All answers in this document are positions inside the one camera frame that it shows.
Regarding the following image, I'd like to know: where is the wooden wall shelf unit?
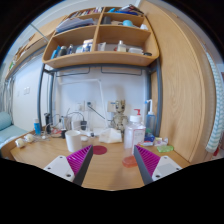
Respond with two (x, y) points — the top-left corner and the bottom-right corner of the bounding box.
(42, 7), (159, 68)

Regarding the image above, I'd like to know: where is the clear water bottle white cap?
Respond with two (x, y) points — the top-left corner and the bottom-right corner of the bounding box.
(124, 115), (146, 156)

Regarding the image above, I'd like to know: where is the white crumpled tissue pack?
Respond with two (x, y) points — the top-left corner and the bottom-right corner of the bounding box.
(99, 128), (122, 144)

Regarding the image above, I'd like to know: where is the small blue bottle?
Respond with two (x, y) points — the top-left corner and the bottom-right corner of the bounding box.
(34, 118), (41, 135)

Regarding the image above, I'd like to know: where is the teal bed cushion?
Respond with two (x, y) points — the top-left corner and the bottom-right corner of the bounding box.
(0, 112), (12, 131)

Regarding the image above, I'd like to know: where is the blue spray bottle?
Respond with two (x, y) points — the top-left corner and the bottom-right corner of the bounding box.
(145, 99), (156, 135)

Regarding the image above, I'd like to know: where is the orange round coaster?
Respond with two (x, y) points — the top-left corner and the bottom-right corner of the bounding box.
(122, 156), (137, 168)

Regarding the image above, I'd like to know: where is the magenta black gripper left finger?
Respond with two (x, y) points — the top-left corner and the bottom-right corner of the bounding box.
(43, 144), (95, 187)

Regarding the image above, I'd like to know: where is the dark red round coaster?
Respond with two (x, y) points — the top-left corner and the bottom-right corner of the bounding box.
(93, 145), (107, 155)

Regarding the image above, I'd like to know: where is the white round earbud case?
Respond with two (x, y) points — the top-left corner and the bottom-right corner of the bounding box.
(15, 138), (25, 148)

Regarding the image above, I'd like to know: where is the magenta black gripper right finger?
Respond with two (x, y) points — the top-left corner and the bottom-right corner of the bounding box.
(133, 144), (183, 186)

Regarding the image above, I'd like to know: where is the tall wooden wardrobe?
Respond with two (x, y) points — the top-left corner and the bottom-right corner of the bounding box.
(140, 0), (216, 164)

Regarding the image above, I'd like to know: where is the striped hanging towel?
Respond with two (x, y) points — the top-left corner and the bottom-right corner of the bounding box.
(206, 53), (224, 153)

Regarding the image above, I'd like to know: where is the black power adapter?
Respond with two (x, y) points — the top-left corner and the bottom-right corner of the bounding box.
(80, 120), (87, 130)

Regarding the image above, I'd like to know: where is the wooden groot figurine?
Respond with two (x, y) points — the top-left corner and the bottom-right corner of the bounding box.
(111, 100), (128, 132)

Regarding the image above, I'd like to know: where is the white plastic cup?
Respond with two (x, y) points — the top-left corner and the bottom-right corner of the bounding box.
(65, 130), (82, 152)

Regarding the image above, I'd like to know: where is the green soap bar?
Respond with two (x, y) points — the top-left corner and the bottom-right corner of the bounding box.
(157, 145), (174, 153)

